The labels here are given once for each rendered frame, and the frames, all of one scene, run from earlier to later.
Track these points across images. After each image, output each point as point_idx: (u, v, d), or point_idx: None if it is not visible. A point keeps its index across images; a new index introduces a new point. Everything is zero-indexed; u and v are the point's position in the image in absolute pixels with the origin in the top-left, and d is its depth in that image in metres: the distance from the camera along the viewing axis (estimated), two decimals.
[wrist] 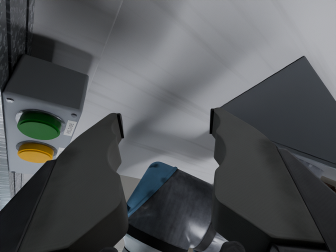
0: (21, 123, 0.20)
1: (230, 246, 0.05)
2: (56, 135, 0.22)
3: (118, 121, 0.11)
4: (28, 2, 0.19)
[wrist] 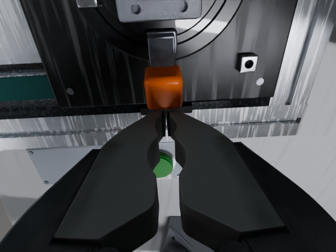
0: (163, 158, 0.27)
1: (230, 246, 0.05)
2: (158, 177, 0.28)
3: (162, 119, 0.11)
4: None
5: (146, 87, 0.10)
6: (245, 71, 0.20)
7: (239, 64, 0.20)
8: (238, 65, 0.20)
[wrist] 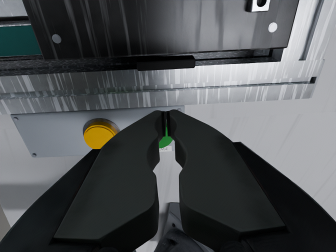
0: None
1: (230, 246, 0.05)
2: None
3: (162, 119, 0.11)
4: None
5: None
6: (257, 10, 0.17)
7: (249, 3, 0.17)
8: (249, 4, 0.17)
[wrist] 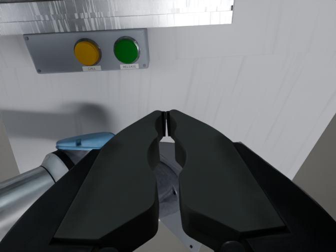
0: (129, 41, 0.34)
1: (230, 246, 0.05)
2: (127, 61, 0.36)
3: (162, 119, 0.11)
4: None
5: None
6: None
7: None
8: None
